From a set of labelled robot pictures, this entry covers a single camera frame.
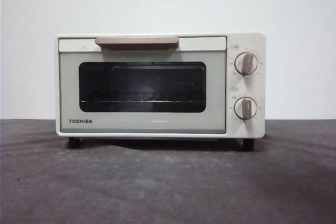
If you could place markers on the cream Toshiba toaster oven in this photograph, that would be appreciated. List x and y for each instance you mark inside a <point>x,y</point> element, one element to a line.
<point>258,129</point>

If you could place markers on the cream timer knob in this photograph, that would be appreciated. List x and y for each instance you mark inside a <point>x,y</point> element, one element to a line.
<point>245,108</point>

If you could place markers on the cream temperature knob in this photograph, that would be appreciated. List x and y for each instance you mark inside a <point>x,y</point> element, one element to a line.
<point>246,63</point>

